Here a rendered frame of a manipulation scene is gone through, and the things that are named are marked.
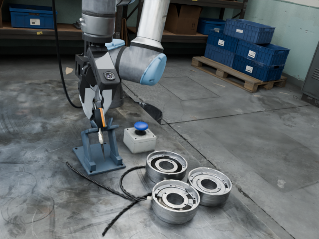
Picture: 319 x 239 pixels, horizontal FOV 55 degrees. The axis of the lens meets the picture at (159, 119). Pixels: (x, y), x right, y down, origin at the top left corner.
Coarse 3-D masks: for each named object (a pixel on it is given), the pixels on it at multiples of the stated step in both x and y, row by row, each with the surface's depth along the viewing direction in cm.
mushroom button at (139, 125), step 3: (135, 123) 87; (138, 123) 87; (141, 123) 87; (144, 123) 87; (135, 126) 86; (138, 126) 86; (141, 126) 86; (144, 126) 86; (147, 126) 86; (138, 129) 86; (141, 129) 85; (144, 129) 86
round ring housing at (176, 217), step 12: (168, 180) 70; (156, 192) 68; (168, 192) 68; (180, 192) 69; (192, 192) 69; (156, 204) 63; (168, 204) 65; (180, 204) 65; (168, 216) 62; (180, 216) 62; (192, 216) 64
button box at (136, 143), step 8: (128, 128) 90; (128, 136) 87; (136, 136) 86; (144, 136) 87; (152, 136) 87; (128, 144) 88; (136, 144) 85; (144, 144) 86; (152, 144) 88; (136, 152) 86
